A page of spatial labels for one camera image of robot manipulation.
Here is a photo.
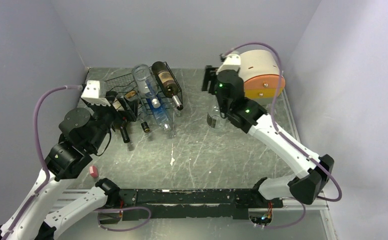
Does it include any dark green wine bottle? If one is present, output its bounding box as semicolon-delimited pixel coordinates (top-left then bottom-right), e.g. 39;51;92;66
113;99;130;144

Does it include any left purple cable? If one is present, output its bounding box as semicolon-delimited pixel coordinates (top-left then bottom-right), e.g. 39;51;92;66
1;84;86;240

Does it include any cream round bread box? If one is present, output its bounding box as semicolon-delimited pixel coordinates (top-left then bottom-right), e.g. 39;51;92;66
238;49;285;105

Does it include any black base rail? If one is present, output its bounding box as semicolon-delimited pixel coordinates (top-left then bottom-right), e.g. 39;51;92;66
95;178;283;221

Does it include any round clear flask silver cap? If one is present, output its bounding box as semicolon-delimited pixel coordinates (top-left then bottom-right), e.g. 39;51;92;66
206;103;226;131

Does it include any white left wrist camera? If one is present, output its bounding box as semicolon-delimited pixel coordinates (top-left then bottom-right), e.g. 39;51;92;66
81;80;110;106

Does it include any olive green wine bottle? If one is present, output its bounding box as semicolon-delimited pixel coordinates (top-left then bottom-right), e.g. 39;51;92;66
151;61;184;111

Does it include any small clear glass bottle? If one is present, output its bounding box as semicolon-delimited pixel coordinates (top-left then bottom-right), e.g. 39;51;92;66
173;105;184;117

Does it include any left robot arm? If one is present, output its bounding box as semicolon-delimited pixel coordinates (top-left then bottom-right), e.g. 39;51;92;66
0;99;129;240

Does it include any pink eraser block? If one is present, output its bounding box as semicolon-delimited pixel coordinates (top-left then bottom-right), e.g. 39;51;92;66
89;165;99;179

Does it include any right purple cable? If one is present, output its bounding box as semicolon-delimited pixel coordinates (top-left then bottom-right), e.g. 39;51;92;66
221;41;343;230

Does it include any black wire wine rack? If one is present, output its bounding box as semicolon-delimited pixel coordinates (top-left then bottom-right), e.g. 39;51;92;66
101;61;184;119

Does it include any clear bottle silver cap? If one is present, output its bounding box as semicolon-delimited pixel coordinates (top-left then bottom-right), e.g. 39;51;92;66
132;64;157;97

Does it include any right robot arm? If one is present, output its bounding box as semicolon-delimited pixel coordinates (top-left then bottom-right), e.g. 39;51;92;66
202;65;334;207

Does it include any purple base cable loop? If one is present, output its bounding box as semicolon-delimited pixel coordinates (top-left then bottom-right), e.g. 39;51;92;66
97;206;152;233

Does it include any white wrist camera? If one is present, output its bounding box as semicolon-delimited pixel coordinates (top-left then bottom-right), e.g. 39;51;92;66
81;80;110;106
216;52;241;75

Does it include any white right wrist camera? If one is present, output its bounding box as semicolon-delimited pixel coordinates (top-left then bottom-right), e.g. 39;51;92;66
216;52;241;75

